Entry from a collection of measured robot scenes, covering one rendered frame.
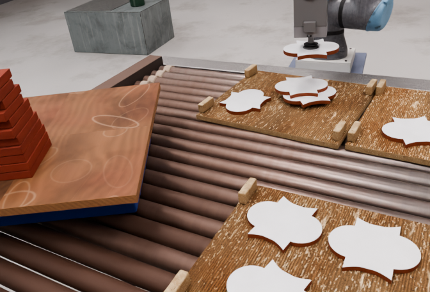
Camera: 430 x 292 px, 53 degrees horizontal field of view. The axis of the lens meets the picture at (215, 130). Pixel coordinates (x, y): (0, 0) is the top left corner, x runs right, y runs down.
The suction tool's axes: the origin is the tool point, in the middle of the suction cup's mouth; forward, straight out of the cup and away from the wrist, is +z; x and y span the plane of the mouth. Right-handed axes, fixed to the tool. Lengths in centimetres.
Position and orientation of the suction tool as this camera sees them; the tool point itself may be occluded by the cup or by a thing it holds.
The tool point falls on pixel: (310, 50)
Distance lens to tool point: 123.9
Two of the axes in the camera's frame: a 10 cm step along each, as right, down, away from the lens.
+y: 9.6, 0.4, -2.8
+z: 1.1, 8.6, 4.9
